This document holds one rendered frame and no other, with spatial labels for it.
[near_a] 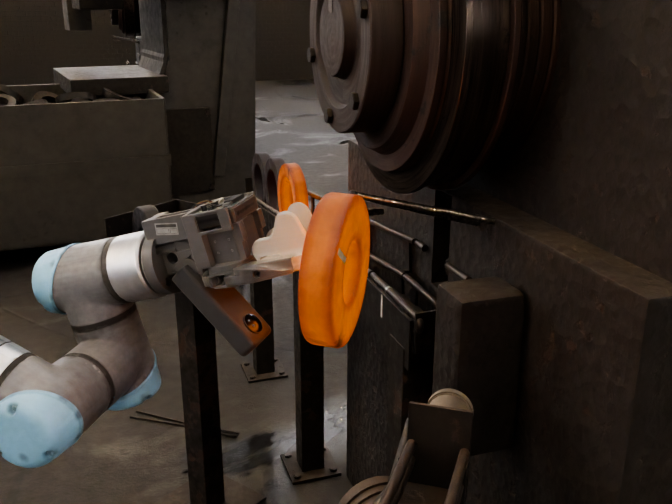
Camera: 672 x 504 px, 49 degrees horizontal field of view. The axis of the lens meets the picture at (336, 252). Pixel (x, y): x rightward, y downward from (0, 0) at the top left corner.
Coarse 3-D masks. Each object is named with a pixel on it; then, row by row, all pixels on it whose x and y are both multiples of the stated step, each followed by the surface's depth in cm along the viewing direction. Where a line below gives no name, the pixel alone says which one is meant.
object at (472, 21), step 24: (456, 0) 89; (480, 0) 88; (504, 0) 89; (456, 24) 89; (480, 24) 89; (504, 24) 90; (456, 48) 90; (480, 48) 90; (504, 48) 90; (456, 72) 91; (480, 72) 91; (504, 72) 92; (456, 96) 91; (480, 96) 93; (456, 120) 93; (480, 120) 95; (432, 144) 99; (456, 144) 97; (480, 144) 99; (408, 168) 108; (432, 168) 100; (456, 168) 103; (408, 192) 109
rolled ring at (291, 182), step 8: (280, 168) 190; (288, 168) 183; (296, 168) 183; (280, 176) 191; (288, 176) 184; (296, 176) 181; (280, 184) 192; (288, 184) 193; (296, 184) 180; (304, 184) 181; (280, 192) 193; (288, 192) 194; (296, 192) 180; (304, 192) 180; (280, 200) 194; (288, 200) 194; (296, 200) 180; (304, 200) 180; (280, 208) 195
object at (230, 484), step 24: (120, 216) 161; (192, 312) 159; (192, 336) 162; (192, 360) 164; (216, 360) 168; (192, 384) 166; (216, 384) 170; (192, 408) 168; (216, 408) 171; (192, 432) 171; (216, 432) 173; (192, 456) 173; (216, 456) 175; (192, 480) 176; (216, 480) 176
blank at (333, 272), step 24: (312, 216) 69; (336, 216) 69; (360, 216) 75; (312, 240) 68; (336, 240) 68; (360, 240) 76; (312, 264) 67; (336, 264) 68; (360, 264) 78; (312, 288) 68; (336, 288) 69; (360, 288) 79; (312, 312) 68; (336, 312) 70; (312, 336) 71; (336, 336) 71
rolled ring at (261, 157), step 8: (264, 152) 221; (256, 160) 221; (264, 160) 216; (256, 168) 226; (264, 168) 215; (256, 176) 228; (256, 184) 228; (256, 192) 228; (264, 192) 215; (264, 200) 216
